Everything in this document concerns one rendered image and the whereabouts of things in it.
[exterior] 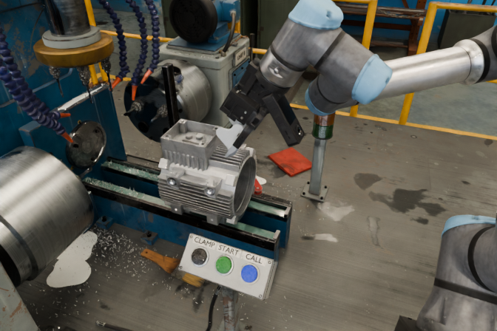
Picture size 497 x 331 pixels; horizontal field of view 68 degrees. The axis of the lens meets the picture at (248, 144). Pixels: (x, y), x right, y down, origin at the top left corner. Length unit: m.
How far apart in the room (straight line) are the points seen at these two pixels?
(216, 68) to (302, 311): 0.82
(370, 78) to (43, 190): 0.66
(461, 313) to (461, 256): 0.10
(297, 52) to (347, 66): 0.08
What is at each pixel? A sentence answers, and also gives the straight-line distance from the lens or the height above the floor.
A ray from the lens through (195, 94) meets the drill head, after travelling 1.23.
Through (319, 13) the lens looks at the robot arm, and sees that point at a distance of 0.59.
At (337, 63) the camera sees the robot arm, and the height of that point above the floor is 1.40.
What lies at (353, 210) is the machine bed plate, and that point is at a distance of 1.23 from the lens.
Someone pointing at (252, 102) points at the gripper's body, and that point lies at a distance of 0.70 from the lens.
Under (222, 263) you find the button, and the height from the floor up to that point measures 1.07.
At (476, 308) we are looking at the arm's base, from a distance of 0.81.
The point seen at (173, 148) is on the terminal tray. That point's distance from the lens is 0.90.
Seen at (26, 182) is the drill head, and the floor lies 1.15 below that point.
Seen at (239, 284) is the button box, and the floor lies 1.05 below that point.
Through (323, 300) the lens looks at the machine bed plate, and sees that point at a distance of 1.00.
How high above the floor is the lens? 1.61
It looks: 33 degrees down
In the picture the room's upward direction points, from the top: straight up
